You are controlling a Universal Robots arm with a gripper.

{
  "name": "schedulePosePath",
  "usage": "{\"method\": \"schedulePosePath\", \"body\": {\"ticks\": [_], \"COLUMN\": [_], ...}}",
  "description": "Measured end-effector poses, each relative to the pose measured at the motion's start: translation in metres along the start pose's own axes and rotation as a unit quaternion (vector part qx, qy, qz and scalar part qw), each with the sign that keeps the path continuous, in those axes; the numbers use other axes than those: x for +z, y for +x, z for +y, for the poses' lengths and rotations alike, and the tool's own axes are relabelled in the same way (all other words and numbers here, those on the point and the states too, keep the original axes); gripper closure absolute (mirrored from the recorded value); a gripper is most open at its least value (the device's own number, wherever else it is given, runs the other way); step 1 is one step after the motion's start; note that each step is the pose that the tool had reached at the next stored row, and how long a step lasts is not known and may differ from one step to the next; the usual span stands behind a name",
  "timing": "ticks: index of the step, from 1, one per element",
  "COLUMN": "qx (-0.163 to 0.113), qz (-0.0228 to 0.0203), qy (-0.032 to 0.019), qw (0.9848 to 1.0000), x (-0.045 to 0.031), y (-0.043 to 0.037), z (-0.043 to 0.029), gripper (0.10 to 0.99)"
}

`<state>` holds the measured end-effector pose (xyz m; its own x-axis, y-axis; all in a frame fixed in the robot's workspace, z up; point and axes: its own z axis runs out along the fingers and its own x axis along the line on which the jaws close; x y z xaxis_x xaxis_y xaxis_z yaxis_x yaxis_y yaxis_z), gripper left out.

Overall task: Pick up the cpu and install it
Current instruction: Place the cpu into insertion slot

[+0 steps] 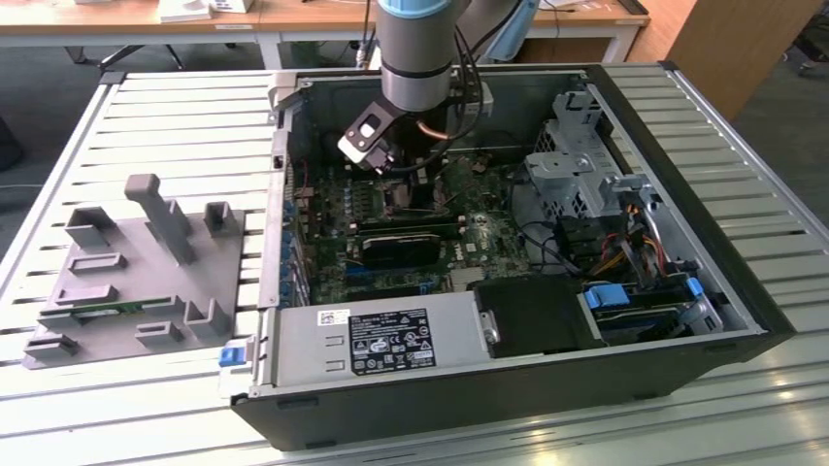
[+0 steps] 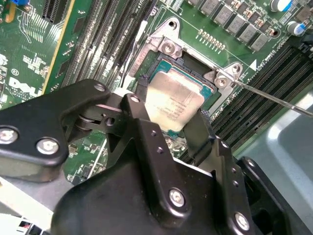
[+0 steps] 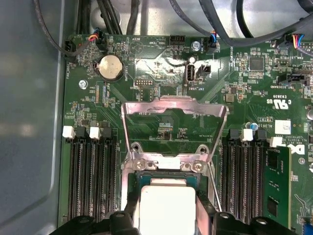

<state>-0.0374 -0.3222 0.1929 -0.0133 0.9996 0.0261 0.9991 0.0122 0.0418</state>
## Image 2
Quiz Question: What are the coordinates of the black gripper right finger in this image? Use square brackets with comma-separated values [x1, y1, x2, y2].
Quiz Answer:
[183, 109, 291, 235]

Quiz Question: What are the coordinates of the thin metal locking lever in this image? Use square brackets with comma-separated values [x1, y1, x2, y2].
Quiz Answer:
[121, 21, 149, 85]
[232, 79, 313, 117]

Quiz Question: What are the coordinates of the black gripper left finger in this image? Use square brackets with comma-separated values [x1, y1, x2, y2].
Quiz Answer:
[0, 74, 192, 221]

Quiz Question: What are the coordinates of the silver CPU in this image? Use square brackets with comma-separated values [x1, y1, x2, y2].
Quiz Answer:
[144, 61, 217, 140]

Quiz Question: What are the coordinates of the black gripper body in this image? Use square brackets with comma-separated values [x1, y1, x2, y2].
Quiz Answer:
[50, 156, 232, 235]

